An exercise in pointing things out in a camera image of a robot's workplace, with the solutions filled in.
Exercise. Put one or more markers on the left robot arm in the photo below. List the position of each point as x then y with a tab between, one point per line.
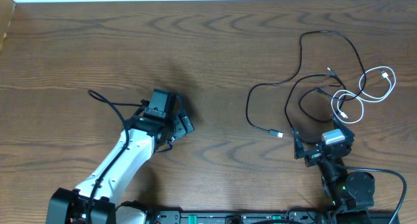
153	128

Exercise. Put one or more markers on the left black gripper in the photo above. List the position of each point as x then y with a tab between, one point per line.
182	129

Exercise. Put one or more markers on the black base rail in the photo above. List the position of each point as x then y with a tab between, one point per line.
294	215

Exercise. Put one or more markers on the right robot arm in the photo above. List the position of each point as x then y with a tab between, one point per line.
351	192

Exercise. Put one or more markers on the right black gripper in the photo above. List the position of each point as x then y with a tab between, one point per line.
300	153

